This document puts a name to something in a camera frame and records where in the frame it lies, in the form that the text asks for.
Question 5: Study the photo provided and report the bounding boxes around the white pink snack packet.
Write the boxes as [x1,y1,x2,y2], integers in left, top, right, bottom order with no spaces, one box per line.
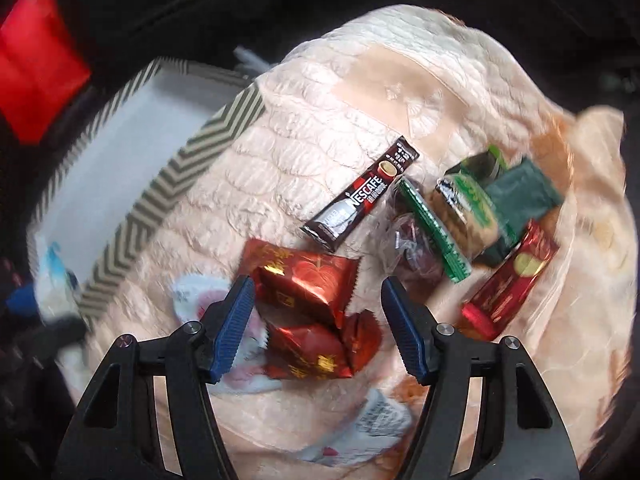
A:
[171,274,282,393]

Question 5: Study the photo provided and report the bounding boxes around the white blue candy packet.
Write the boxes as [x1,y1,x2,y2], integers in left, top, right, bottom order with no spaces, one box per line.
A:
[35,243,79,323]

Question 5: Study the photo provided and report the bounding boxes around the red foil snack packet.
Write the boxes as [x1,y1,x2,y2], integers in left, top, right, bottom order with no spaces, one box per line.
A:
[239,238,359,330]
[264,310,382,380]

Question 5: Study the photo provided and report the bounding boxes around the green cow biscuit packet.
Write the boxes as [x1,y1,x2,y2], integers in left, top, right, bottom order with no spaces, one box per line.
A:
[396,172,504,283]

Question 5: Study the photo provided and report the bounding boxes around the dark green snack packet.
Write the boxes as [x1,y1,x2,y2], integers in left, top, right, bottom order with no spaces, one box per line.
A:
[478,157,564,268]

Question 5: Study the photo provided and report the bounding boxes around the white printed packet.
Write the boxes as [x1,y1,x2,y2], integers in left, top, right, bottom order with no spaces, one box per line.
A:
[291,389,413,467]

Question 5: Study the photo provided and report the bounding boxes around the red green-apple snack bar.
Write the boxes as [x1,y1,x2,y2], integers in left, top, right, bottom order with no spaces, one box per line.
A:
[457,219,559,341]

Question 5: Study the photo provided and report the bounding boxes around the clear wrapped red dates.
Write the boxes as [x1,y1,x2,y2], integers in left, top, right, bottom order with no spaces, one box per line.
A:
[375,184,445,302]

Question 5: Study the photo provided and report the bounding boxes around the black green small packet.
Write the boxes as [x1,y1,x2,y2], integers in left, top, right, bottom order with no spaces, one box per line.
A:
[446,144,508,188]

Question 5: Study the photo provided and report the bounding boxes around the Nescafe coffee stick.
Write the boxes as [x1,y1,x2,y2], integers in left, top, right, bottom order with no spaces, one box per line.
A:
[300,136,419,252]

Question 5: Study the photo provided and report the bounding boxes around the striped white tray box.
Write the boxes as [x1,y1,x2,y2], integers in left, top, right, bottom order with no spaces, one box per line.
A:
[26,58,264,320]

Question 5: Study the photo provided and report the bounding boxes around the peach quilted seat cover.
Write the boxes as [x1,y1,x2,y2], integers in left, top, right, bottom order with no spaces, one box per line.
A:
[58,3,639,470]

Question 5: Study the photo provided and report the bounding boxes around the red bag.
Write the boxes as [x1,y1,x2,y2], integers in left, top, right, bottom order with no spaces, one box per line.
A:
[1,0,91,145]

